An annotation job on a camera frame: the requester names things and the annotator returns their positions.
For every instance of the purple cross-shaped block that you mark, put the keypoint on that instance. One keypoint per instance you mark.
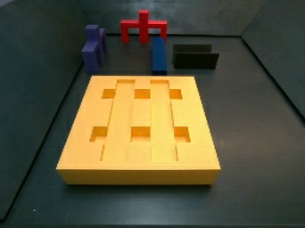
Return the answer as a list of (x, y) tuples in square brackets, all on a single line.
[(93, 47)]

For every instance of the red cross-shaped block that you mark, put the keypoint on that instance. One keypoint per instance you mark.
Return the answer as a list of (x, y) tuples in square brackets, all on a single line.
[(143, 24)]

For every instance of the yellow slotted board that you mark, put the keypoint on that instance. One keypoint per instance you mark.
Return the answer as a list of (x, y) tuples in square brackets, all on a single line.
[(139, 133)]

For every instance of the blue bar block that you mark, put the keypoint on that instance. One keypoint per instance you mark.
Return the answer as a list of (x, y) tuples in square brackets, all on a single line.
[(159, 57)]

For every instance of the black angle bracket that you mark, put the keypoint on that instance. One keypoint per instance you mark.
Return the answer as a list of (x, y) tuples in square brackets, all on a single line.
[(194, 57)]

